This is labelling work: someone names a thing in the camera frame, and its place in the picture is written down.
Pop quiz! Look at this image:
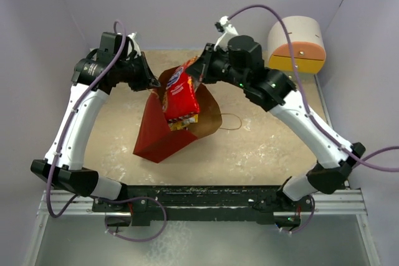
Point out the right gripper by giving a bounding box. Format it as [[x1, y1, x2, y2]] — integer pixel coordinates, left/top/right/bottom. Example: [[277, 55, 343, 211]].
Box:
[[186, 42, 249, 88]]

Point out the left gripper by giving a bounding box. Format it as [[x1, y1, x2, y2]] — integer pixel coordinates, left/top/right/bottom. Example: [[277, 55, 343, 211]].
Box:
[[117, 52, 161, 92]]

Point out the large red snack bag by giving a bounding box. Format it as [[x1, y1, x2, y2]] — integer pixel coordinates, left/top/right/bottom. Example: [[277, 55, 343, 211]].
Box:
[[163, 56, 200, 123]]

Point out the yellow snack packet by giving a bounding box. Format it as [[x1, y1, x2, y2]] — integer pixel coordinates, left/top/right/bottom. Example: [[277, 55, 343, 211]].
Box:
[[168, 114, 198, 131]]

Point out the red paper bag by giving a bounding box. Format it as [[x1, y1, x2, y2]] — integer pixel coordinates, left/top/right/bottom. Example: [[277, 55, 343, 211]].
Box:
[[132, 66, 223, 163]]

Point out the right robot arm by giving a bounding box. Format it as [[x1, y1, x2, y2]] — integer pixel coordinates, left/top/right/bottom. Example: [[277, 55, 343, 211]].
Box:
[[186, 36, 365, 211]]

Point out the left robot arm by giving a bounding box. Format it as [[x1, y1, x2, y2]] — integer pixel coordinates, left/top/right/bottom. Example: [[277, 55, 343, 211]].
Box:
[[31, 32, 160, 211]]

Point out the round pastel drawer cabinet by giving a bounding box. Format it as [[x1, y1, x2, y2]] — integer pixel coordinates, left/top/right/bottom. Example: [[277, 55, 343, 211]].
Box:
[[267, 16, 326, 74]]

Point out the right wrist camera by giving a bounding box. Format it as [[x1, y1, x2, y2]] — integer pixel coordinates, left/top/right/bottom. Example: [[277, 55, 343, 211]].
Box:
[[214, 16, 239, 51]]

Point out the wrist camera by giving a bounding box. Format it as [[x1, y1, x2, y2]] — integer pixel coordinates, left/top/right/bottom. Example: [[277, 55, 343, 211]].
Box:
[[127, 32, 139, 53], [214, 16, 239, 51]]

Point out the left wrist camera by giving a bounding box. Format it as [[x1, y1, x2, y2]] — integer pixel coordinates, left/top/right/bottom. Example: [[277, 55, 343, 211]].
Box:
[[127, 32, 139, 53]]

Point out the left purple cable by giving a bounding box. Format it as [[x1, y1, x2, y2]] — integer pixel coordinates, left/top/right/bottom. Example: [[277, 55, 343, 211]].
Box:
[[46, 20, 127, 219]]

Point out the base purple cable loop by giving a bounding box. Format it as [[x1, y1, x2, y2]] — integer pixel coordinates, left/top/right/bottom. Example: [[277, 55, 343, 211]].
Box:
[[103, 196, 168, 242]]

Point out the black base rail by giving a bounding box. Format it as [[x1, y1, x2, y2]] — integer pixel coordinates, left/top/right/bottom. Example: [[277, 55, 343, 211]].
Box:
[[92, 185, 315, 227]]

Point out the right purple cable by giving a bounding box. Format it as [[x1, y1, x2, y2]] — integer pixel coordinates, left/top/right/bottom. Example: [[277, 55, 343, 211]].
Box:
[[227, 4, 399, 235]]

